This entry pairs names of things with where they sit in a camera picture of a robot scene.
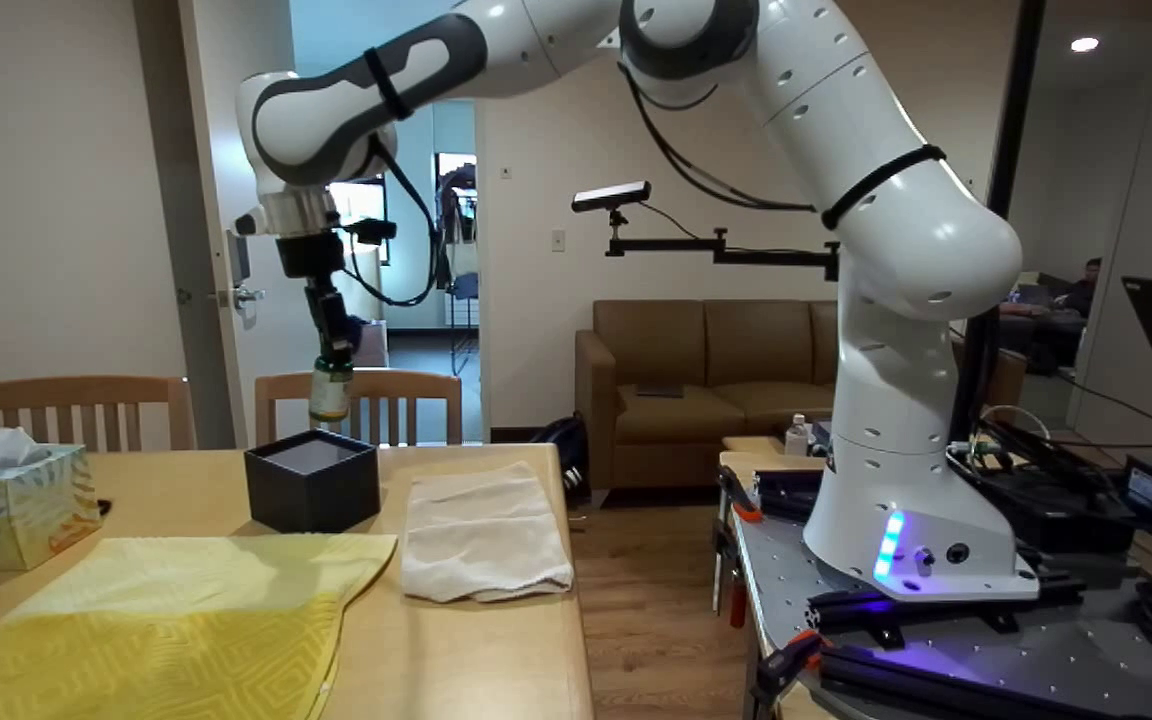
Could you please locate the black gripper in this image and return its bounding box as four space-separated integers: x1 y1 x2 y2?
277 228 369 375

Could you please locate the black square box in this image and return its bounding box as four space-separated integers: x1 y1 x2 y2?
241 428 386 535

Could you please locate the metal robot base platform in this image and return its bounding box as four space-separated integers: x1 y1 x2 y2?
713 472 1152 720

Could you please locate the white folded cloth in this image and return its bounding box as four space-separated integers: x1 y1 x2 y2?
395 458 576 606

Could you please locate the yellow patterned cloth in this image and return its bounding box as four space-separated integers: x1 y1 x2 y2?
0 531 401 720

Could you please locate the patterned tissue box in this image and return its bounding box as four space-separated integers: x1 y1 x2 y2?
0 423 103 576

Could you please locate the black electronics box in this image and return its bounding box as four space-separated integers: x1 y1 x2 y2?
957 435 1139 558

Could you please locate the light wooden chair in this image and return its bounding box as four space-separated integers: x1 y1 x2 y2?
251 368 469 453
0 370 202 456

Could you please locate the white open door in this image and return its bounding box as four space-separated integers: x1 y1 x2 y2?
134 0 266 453

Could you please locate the light wooden table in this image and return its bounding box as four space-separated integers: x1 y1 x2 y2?
0 438 598 720

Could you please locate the brown sofa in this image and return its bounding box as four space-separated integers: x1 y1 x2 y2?
574 294 1031 501

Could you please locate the small wooden side table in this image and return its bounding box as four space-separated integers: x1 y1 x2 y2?
716 431 831 528

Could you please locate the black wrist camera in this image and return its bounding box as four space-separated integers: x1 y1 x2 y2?
341 215 406 246

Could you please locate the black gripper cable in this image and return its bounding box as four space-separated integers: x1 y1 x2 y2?
333 131 457 314

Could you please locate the black stereo camera bar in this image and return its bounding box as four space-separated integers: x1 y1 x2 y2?
567 177 656 215

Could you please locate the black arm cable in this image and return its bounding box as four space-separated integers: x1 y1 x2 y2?
612 55 827 215

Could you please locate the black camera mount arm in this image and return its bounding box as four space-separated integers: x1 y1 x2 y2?
604 228 844 284

